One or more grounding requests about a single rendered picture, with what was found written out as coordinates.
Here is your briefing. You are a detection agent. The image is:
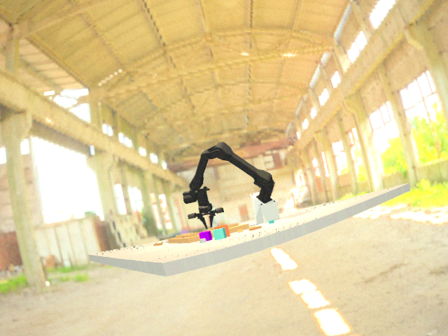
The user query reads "pale yellow square board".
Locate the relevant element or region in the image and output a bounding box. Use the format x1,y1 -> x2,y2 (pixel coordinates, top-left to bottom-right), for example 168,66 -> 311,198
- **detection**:
168,223 -> 249,244

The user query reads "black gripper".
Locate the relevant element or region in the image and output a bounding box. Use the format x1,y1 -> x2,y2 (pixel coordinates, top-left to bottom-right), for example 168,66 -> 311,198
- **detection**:
188,200 -> 224,229

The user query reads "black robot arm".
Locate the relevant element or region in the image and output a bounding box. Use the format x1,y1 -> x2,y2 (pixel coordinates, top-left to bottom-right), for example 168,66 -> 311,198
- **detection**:
183,141 -> 275,214

